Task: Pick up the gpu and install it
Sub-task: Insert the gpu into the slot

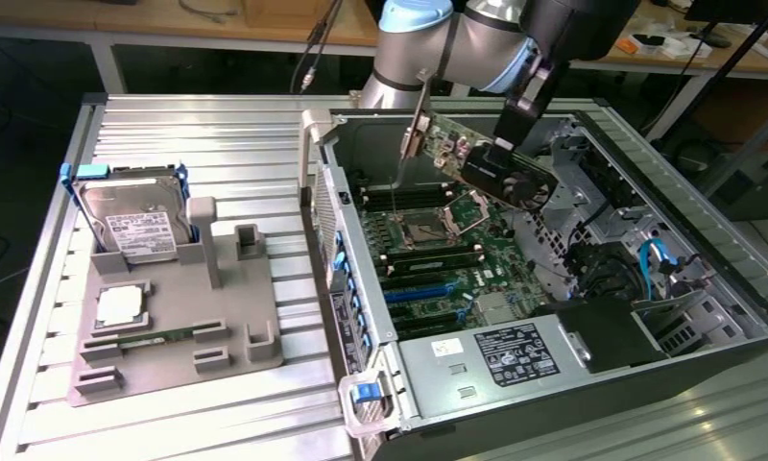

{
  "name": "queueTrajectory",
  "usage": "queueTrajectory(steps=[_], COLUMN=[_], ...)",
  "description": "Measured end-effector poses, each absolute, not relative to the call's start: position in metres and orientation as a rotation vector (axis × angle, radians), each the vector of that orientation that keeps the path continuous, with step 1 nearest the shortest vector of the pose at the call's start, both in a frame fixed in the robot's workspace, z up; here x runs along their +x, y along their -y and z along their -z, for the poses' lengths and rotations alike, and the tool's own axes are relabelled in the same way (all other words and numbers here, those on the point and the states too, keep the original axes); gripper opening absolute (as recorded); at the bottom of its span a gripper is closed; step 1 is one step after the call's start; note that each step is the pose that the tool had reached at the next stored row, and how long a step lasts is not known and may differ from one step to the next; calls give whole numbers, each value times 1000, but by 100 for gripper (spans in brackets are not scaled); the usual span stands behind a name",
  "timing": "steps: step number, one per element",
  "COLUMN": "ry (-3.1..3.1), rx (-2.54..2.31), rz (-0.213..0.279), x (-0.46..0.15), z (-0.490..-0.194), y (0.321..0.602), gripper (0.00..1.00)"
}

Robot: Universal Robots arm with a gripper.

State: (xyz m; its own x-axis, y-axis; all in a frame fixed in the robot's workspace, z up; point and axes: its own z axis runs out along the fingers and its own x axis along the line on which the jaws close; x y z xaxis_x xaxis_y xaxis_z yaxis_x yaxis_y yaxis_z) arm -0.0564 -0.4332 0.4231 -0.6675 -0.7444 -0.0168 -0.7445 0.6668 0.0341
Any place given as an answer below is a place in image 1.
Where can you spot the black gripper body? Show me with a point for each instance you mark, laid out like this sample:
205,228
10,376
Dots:
582,29

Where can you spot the graphics card with black fan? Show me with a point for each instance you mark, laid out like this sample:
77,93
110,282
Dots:
530,187

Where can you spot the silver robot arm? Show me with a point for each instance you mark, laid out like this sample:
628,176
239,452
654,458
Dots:
409,48

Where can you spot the small orange item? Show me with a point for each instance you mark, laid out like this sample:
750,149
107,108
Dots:
626,45

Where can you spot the black and white item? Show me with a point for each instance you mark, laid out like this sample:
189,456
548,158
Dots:
656,41

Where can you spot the metal socket cover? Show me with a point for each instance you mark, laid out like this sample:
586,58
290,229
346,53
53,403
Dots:
466,216

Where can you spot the black RAM slot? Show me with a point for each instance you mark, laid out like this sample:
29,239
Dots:
409,206
434,273
408,200
406,194
405,188
422,248

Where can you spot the black monitor with stand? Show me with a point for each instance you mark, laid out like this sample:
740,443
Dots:
722,9

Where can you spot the large silver disk bay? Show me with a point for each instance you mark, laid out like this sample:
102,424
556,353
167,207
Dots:
572,223

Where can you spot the thin locking lever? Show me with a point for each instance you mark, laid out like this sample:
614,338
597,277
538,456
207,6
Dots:
393,199

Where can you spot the black slanted pole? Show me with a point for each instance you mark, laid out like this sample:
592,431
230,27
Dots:
744,48

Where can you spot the CPU socket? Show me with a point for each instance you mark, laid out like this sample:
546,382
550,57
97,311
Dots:
425,230

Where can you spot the green motherboard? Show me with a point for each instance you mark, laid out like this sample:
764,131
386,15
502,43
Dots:
492,259

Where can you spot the black RAM stick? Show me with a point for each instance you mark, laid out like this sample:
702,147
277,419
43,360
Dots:
432,261

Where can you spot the blue card retention clip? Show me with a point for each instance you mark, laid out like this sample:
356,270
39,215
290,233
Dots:
360,318
346,282
364,337
341,261
354,300
339,240

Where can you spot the black expansion slot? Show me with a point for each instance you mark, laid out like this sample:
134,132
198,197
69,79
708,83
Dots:
428,327
422,314
416,282

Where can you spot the blue expansion slot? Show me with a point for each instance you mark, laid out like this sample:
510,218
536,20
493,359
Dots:
416,294

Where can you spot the silver chipset heatsink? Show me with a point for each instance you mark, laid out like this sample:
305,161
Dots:
492,309

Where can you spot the black plastic shroud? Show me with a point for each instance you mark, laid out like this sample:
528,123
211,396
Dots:
608,336

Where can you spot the black power supply label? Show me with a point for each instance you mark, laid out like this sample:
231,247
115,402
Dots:
514,355

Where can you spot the small silver disk bay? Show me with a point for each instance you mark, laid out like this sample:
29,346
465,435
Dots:
678,331

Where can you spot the silver power supply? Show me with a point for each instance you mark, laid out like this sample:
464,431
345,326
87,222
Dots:
434,384

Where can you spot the open black PC case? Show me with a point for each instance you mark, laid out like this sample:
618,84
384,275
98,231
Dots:
614,398

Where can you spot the blue release latch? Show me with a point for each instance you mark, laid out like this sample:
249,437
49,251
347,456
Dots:
364,394

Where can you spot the silver hard disk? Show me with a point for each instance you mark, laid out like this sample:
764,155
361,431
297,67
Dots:
134,211

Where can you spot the blue disk carrier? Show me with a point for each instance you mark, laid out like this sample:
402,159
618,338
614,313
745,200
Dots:
91,171

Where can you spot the grey parts rack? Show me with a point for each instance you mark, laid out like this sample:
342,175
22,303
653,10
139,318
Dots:
166,307

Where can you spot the green RAM stick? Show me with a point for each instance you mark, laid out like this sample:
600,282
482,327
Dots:
159,336

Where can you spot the silver CPU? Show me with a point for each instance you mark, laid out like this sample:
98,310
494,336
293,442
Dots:
121,305

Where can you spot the wooden desk white frame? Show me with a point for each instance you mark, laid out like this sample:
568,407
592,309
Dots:
134,24
742,60

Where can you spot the black intrusion switch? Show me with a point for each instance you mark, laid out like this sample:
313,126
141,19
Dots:
342,198

